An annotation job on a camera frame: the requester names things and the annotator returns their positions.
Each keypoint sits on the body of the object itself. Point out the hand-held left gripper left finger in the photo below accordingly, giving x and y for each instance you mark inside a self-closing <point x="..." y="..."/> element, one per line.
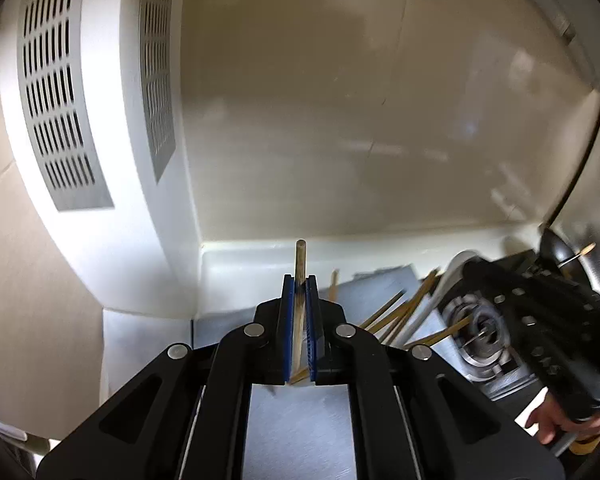
<point x="290" y="330"/>

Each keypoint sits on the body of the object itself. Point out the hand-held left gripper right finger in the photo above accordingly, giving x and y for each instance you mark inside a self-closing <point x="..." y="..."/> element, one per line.
<point x="311" y="340"/>

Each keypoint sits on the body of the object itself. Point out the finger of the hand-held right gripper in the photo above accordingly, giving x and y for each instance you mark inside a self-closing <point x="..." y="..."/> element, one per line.
<point x="540" y="345"/>
<point x="530" y="285"/>

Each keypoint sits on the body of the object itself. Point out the wooden chopstick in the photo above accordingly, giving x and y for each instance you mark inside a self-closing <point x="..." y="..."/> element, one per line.
<point x="440" y="332"/>
<point x="401" y="321"/>
<point x="415" y="295"/>
<point x="300" y="260"/>
<point x="579" y="255"/>
<point x="382" y="308"/>
<point x="334" y="285"/>

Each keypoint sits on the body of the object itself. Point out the person's right hand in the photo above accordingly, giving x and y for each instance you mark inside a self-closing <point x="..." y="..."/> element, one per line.
<point x="547" y="420"/>

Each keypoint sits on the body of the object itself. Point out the gas stove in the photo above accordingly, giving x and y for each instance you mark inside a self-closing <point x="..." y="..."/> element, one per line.
<point x="480" y="335"/>

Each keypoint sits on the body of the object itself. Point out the wooden sticks on cloth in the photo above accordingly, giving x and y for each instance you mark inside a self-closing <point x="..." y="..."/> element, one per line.
<point x="455" y="266"/>

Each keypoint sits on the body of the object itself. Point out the grey woven mat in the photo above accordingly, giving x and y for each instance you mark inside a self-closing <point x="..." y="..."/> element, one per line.
<point x="300" y="435"/>

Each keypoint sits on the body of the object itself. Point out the white vented appliance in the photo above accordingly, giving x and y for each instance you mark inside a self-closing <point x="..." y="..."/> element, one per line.
<point x="120" y="160"/>

